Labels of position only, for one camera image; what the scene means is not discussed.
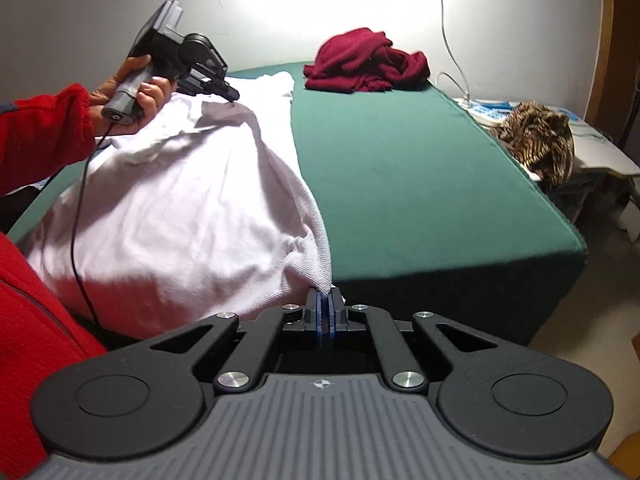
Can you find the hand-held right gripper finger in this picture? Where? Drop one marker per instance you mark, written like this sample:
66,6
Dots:
330,317
318,317

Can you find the white side table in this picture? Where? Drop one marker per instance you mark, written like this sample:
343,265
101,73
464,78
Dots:
605,160

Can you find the green covered table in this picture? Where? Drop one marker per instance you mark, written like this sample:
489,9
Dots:
400,185

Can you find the person's left hand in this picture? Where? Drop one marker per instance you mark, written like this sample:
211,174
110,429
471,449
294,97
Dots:
152,95

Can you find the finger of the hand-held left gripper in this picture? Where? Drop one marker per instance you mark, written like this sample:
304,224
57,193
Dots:
220,89

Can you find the person's left forearm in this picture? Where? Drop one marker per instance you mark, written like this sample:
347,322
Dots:
45,135

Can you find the white power strip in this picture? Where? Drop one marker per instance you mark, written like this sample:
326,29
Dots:
487,117

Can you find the dark red garment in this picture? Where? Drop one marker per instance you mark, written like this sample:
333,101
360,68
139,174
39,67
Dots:
360,62

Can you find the wooden door frame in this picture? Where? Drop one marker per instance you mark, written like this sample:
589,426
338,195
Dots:
602,35

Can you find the tiger striped cloth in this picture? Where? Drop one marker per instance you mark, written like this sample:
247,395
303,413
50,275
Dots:
540,140

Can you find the blue white tray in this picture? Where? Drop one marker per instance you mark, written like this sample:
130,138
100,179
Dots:
570,116

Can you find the white shirt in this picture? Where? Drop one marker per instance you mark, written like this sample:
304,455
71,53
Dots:
190,200

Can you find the person's red clothing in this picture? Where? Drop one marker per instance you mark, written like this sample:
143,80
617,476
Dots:
30,340

